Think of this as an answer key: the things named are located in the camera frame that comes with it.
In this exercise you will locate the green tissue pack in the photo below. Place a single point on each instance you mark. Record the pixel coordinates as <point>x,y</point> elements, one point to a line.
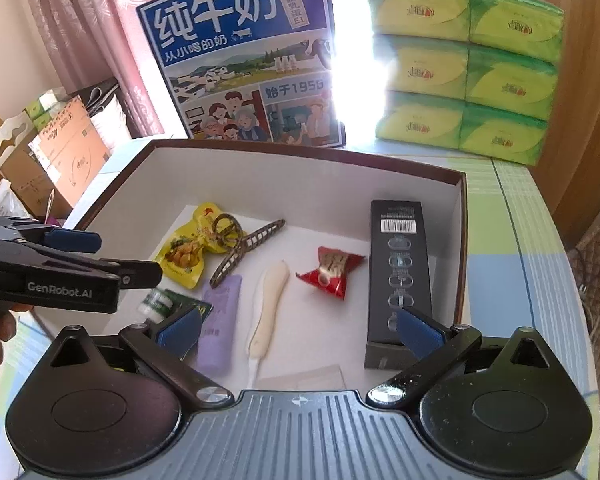
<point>45,105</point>

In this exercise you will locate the cream hair claw clip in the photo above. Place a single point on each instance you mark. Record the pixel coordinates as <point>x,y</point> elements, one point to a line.
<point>270,310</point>

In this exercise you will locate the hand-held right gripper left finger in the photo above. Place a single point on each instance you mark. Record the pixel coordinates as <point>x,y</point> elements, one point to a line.
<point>180,330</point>

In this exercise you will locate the green card pack round label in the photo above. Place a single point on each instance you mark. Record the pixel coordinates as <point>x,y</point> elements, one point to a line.
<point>185,302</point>

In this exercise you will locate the white bag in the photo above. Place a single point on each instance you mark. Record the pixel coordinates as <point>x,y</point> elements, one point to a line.
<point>107,117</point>

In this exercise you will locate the stack of green tissue packs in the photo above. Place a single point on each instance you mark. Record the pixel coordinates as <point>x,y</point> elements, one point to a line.
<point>430,70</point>

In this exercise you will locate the purple tube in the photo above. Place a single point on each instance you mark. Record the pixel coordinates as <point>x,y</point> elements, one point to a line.
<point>220,330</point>

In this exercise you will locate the printed cardboard carton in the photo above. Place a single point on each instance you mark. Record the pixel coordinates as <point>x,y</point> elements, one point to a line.
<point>72,155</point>

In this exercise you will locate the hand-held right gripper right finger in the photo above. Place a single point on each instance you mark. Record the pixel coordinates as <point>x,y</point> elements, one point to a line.
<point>420,335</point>

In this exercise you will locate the wooden cabinet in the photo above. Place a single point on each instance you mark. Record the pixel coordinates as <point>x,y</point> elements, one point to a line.
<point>580,110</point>

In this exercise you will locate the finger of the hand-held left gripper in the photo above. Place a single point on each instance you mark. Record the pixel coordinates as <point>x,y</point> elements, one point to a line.
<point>75,242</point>
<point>130,272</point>

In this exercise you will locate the leopard pattern hair claw clip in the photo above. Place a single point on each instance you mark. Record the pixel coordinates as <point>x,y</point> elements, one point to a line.
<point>250,247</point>

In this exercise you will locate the green bottle with white cap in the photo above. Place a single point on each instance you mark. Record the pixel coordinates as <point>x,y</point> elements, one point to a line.
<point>155,305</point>

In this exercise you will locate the blue illustrated milk carton box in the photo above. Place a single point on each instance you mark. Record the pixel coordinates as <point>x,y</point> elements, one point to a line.
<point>220,60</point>

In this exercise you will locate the yellow snack packet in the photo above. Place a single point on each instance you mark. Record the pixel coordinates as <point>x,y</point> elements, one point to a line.
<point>180,255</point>

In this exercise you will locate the brown cardboard box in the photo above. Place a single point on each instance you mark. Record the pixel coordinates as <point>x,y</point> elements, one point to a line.
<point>415,200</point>

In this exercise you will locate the brown cardboard hanger piece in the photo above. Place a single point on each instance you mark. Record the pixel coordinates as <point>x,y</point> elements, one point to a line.
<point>7,147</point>

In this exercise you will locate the red snack packet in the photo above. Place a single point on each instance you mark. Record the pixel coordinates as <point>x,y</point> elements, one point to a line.
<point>330,272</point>

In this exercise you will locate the pink curtain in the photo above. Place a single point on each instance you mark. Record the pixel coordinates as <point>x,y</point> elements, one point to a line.
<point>105,20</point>

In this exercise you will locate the black carton box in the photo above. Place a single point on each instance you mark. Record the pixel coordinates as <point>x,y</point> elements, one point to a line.
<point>400,260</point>

